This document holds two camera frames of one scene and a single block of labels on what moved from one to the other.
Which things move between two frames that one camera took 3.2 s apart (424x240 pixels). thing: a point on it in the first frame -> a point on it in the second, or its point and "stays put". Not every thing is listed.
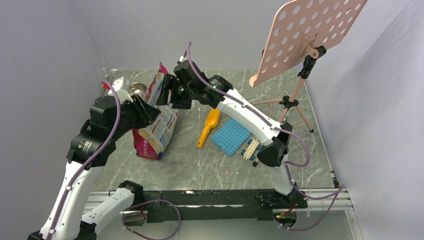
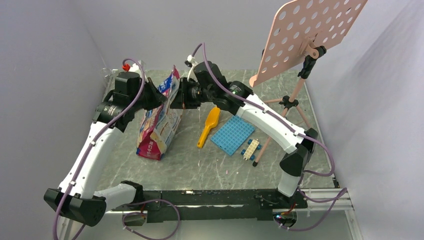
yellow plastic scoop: x=211 y=121 stays put
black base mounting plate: x=164 y=206 stays put
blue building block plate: x=231 y=136 stays put
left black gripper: x=147 y=114 -> x=159 y=98
